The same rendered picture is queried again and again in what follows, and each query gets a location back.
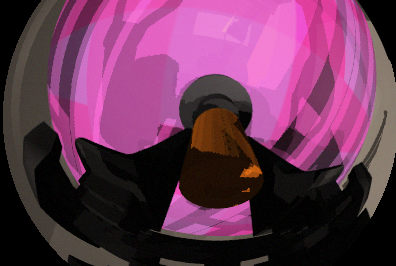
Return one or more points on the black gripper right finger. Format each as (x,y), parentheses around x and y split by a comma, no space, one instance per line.
(284,187)

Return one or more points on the orange knob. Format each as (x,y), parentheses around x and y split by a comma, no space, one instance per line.
(220,168)

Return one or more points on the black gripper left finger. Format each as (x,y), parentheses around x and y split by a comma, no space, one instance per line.
(151,174)

